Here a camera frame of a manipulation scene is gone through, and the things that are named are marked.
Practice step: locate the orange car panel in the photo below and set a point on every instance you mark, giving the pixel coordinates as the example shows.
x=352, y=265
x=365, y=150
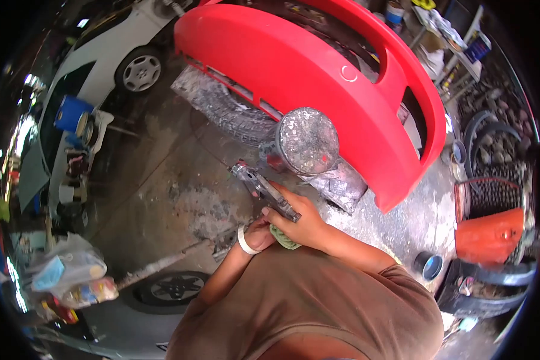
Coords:
x=490, y=236

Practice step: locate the paint-covered tyre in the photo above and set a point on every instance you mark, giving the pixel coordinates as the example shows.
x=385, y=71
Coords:
x=225, y=108

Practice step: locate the cluttered work table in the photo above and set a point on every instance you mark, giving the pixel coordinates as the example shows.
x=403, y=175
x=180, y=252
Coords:
x=450, y=36

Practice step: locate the person's left hand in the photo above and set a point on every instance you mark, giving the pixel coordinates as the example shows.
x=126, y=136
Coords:
x=258, y=233

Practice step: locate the person's right thumb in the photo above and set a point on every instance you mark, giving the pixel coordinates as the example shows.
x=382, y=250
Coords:
x=271, y=213

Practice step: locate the person's right hand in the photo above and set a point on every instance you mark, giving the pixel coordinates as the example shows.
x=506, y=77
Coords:
x=303, y=220

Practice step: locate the white car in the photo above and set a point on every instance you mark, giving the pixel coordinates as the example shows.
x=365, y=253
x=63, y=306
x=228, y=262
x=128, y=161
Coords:
x=117, y=58

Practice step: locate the person's right fingers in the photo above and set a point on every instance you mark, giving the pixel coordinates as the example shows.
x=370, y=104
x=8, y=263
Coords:
x=276, y=188

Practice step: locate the paint-crusted spray gun with cup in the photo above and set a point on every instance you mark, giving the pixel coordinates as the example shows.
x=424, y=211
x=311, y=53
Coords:
x=306, y=141

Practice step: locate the paper-wrapped stand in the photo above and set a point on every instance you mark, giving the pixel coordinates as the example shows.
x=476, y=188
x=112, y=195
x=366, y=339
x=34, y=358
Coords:
x=337, y=184

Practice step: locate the long metal rod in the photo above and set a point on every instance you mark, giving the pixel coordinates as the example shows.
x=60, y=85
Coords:
x=162, y=265

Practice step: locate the grey car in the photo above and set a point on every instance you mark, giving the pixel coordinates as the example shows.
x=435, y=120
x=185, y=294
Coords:
x=153, y=306

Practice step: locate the blue barrel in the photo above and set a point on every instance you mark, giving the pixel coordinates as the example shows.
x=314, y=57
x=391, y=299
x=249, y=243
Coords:
x=71, y=113

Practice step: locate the clear plastic bags with goods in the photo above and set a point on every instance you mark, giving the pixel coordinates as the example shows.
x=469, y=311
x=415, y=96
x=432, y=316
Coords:
x=69, y=272

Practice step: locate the person's body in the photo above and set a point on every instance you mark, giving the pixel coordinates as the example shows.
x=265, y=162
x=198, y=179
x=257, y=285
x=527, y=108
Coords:
x=306, y=306

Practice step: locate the green cloth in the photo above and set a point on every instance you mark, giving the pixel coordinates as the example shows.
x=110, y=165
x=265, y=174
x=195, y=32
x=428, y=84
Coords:
x=284, y=240

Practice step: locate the small round tin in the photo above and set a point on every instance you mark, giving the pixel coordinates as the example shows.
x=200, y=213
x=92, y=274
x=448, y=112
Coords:
x=428, y=265

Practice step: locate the black curved fender trims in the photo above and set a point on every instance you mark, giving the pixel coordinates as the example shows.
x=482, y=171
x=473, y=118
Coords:
x=488, y=135

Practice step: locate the red car bumper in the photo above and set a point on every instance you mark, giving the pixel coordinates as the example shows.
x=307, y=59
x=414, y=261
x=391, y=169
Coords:
x=297, y=67

